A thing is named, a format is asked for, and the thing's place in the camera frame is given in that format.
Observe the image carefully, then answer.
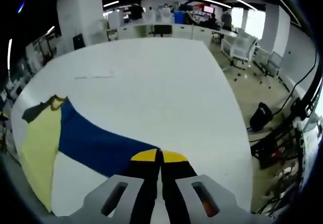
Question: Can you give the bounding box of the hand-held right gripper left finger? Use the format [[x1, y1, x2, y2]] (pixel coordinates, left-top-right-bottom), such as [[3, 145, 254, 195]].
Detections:
[[75, 149, 161, 224]]

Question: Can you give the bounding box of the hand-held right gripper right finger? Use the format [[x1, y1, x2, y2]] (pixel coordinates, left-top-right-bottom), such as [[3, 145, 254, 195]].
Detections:
[[161, 150, 249, 224]]

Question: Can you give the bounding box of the yellow blue black garment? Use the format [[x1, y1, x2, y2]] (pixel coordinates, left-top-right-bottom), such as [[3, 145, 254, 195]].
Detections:
[[22, 95, 161, 213]]

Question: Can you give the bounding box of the black bag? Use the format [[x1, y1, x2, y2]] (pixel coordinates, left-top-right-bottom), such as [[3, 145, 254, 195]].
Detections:
[[249, 102, 274, 132]]

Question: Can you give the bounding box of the white mesh chair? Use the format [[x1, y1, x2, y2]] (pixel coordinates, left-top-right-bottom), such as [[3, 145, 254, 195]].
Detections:
[[222, 29, 259, 70], [259, 51, 284, 78]]

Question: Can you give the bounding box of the white cabinet counter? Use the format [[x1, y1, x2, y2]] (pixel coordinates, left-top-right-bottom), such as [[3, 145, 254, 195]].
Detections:
[[105, 23, 238, 46]]

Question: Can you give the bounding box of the black office chair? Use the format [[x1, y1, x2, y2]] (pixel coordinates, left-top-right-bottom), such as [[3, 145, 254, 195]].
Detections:
[[153, 24, 173, 37]]

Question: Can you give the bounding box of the blue storage bin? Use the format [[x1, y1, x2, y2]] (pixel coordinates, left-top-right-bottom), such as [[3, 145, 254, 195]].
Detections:
[[174, 11, 186, 24]]

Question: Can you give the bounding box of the black floor cable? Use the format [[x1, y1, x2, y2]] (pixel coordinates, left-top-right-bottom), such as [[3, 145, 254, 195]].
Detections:
[[274, 49, 318, 117]]

